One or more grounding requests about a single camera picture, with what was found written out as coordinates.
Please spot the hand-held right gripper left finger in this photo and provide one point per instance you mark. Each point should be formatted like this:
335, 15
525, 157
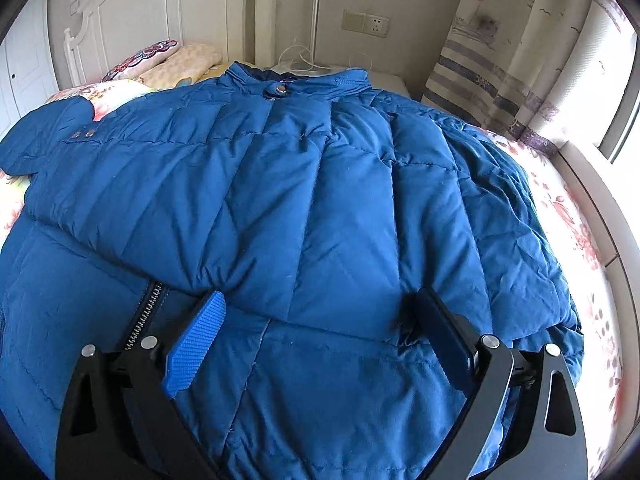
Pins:
197, 332

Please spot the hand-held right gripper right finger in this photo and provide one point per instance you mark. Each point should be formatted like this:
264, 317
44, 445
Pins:
442, 332

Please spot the blue quilted blanket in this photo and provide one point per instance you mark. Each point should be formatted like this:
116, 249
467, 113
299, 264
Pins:
300, 185

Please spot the floral bed quilt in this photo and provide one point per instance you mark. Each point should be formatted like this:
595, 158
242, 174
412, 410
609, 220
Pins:
575, 220

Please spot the white nightstand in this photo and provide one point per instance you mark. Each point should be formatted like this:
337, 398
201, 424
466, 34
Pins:
395, 85

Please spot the beige pillow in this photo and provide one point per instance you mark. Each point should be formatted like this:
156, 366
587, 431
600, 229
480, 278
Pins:
187, 62

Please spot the embroidered floral pillow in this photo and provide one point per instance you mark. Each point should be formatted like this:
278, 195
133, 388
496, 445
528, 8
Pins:
142, 60

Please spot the printed striped curtain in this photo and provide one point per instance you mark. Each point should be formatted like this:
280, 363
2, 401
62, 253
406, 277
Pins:
500, 60

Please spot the window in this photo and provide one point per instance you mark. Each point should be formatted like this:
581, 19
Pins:
622, 85

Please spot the white wardrobe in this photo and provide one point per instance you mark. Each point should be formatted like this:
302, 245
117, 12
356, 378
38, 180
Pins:
27, 60

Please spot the white bed headboard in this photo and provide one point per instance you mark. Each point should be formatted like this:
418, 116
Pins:
150, 10

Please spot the thin metal pole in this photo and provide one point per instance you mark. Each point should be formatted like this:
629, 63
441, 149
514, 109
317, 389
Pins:
316, 10

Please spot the wall power socket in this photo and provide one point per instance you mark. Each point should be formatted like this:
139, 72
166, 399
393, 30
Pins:
379, 25

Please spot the wall switch plate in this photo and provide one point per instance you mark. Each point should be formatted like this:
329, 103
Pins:
354, 20

